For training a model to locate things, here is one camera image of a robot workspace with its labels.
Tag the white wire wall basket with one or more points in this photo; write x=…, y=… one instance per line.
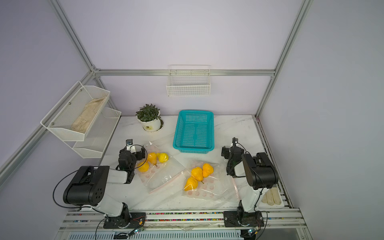
x=189, y=80

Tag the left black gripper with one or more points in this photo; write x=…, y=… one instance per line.
x=139, y=156

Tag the teal plastic basket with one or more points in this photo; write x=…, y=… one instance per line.
x=194, y=132

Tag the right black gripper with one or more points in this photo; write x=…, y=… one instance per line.
x=226, y=152

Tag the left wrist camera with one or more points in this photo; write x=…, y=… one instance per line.
x=129, y=143

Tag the yellow pear right bag top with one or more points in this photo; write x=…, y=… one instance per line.
x=207, y=170

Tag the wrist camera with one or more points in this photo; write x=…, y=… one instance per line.
x=129, y=143
x=234, y=142

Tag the beige cloth in shelf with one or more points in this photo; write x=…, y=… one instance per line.
x=83, y=122

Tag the aluminium rail with coloured beads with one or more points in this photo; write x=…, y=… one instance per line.
x=185, y=220

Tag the beige work glove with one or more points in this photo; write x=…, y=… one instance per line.
x=272, y=197

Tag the bright yellow pear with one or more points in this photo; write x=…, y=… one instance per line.
x=163, y=157

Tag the white mesh lower shelf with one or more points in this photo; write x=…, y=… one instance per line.
x=99, y=135

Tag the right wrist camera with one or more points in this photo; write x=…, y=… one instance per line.
x=234, y=142

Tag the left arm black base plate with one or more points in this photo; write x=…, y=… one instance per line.
x=135, y=220

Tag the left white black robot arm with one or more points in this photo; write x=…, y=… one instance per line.
x=88, y=187

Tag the potted green plant white pot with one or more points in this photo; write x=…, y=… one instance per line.
x=150, y=118

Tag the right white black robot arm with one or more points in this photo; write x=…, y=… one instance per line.
x=258, y=170

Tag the orange yellow pear left bag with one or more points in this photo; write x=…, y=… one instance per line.
x=152, y=158

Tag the white mesh upper shelf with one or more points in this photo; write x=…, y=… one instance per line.
x=60, y=118

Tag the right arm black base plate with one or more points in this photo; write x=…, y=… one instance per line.
x=243, y=219

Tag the white mesh shelf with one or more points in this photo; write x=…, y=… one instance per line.
x=99, y=135
x=60, y=118

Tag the clear zip-top bag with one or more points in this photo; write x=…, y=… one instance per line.
x=161, y=174
x=217, y=187

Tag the yellow pear right bag bottom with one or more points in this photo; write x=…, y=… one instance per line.
x=191, y=184

